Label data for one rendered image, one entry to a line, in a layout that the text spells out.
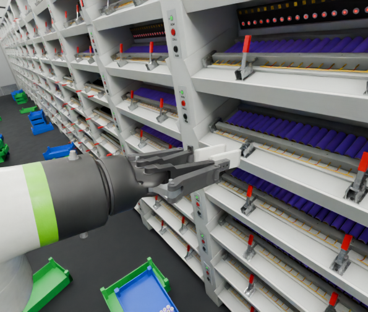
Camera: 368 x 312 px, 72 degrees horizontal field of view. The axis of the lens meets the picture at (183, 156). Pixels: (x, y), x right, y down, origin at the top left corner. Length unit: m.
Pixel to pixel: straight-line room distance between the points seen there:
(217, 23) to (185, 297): 1.24
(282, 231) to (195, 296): 0.82
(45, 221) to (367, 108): 0.46
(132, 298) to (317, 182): 1.09
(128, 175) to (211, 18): 0.58
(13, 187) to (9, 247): 0.06
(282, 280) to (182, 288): 0.72
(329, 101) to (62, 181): 0.43
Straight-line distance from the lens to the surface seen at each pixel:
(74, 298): 1.68
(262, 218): 0.79
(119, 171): 0.31
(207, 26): 0.78
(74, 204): 0.29
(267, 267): 0.93
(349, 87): 0.51
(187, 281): 1.52
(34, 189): 0.28
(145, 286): 1.45
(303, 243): 0.74
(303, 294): 0.89
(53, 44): 2.74
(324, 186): 0.59
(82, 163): 0.30
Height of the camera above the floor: 1.23
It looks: 28 degrees down
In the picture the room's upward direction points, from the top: 9 degrees counter-clockwise
